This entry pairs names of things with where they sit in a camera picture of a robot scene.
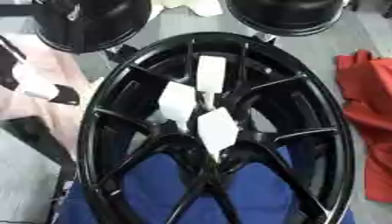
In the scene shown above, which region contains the white pin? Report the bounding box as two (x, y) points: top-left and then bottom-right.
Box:
(196, 107), (241, 163)
(194, 54), (228, 111)
(156, 80), (198, 131)

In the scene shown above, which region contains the red cloth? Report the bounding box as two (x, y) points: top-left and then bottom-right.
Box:
(333, 49), (392, 204)

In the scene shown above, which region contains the black round wheel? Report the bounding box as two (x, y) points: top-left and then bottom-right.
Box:
(223, 0), (353, 38)
(31, 0), (153, 54)

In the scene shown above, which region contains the black spoked wheel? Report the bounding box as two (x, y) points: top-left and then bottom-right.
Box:
(74, 31), (357, 224)

